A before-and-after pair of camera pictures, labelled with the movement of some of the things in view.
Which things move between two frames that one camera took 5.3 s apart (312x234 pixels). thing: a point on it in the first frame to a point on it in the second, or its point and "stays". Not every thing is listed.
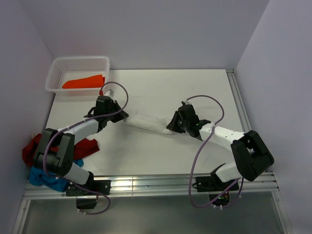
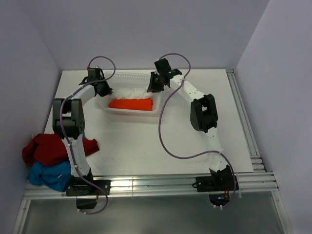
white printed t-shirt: (155, 124) to (127, 93)
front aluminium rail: (156, 185) stays
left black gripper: (121, 116) to (108, 91)
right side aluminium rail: (232, 78) stays
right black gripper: (173, 126) to (152, 88)
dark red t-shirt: (83, 148) stays
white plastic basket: (63, 69) to (134, 79)
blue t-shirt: (37, 177) stays
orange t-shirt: (95, 81) to (142, 104)
